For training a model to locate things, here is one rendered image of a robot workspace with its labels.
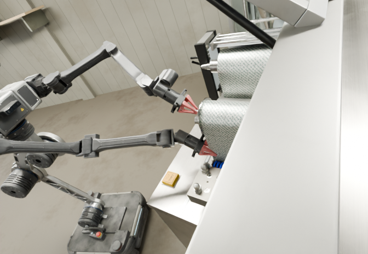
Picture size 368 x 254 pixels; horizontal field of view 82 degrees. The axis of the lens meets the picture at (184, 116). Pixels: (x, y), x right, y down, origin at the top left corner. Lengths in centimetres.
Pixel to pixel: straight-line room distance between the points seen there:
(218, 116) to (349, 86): 40
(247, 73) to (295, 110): 70
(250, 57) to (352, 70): 36
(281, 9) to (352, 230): 33
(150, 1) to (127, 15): 46
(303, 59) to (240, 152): 16
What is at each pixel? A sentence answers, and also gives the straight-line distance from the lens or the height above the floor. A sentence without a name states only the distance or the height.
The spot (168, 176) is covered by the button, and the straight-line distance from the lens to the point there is 116.
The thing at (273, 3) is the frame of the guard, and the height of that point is 170.
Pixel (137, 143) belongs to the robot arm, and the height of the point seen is 120.
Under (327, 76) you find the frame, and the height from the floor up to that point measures 165.
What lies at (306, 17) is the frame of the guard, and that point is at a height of 167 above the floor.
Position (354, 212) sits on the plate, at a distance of 42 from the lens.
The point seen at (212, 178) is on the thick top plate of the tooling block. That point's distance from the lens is 95.
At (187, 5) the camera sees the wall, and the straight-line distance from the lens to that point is 358.
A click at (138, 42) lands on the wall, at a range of 394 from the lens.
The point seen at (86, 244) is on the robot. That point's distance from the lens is 217.
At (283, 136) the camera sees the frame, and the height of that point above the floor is 165.
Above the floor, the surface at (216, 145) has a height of 114.
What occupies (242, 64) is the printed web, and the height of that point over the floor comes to 137.
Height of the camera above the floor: 180
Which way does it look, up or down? 37 degrees down
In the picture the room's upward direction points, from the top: 22 degrees counter-clockwise
